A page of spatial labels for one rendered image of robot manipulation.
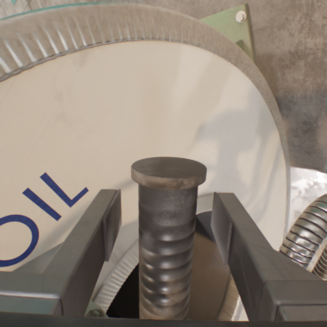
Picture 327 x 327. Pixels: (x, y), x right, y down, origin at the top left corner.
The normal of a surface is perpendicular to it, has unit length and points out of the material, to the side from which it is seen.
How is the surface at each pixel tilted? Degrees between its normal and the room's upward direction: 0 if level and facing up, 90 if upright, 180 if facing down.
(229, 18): 0
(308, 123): 0
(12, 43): 90
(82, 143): 90
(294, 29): 0
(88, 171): 90
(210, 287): 53
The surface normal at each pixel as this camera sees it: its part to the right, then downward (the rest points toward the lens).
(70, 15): 0.69, 0.15
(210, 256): -0.72, 0.08
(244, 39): -0.65, 0.57
